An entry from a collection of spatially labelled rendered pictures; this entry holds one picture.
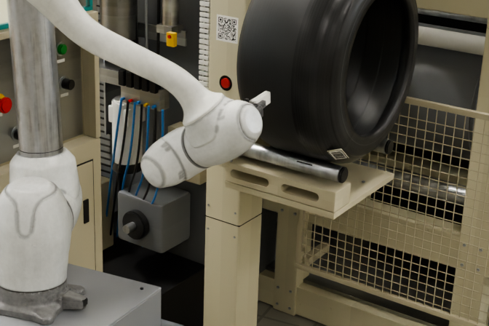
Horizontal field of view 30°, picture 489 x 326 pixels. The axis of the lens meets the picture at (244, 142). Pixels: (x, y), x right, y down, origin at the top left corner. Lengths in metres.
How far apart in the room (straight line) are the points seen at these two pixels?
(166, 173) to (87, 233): 0.88
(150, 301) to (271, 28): 0.74
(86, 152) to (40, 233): 0.73
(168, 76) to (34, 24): 0.38
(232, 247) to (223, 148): 1.03
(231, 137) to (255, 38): 0.58
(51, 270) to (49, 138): 0.32
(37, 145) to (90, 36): 0.35
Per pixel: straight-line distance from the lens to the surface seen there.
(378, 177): 2.71
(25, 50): 2.08
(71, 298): 2.03
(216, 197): 2.79
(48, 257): 1.98
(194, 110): 1.82
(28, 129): 2.12
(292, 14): 2.29
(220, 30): 2.63
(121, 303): 2.08
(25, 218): 1.95
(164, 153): 1.90
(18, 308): 2.02
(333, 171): 2.44
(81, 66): 2.64
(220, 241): 2.84
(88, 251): 2.77
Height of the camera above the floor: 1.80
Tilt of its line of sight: 20 degrees down
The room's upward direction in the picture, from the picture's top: 2 degrees clockwise
